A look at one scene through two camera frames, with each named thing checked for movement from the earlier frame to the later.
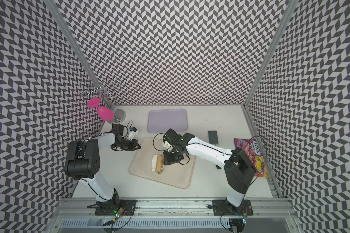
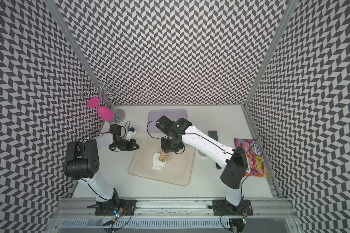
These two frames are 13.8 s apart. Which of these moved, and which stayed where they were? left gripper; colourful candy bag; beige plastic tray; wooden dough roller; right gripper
Moved: wooden dough roller; right gripper
Stayed: colourful candy bag; left gripper; beige plastic tray
